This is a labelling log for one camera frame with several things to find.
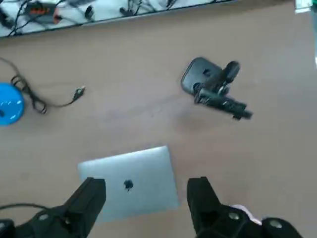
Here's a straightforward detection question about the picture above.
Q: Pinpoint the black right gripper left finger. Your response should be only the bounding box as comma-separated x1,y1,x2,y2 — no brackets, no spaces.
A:
0,177,106,238

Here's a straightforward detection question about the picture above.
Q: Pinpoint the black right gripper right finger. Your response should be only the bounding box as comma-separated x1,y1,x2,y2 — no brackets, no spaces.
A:
187,176,308,238

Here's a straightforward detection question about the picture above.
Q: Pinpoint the black desktop phone stand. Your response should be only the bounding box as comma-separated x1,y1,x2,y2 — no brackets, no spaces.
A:
180,57,254,122

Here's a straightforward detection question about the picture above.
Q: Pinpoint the grey closed laptop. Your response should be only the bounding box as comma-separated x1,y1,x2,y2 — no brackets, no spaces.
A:
77,145,181,224

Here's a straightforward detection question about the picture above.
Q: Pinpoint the blue desk lamp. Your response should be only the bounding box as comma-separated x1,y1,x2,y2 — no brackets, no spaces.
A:
0,82,25,127

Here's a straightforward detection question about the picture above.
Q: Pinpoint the black orange power device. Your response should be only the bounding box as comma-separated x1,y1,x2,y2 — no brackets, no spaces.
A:
24,2,62,25

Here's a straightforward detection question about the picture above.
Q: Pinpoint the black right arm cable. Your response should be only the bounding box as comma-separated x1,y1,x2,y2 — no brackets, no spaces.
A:
0,202,54,213

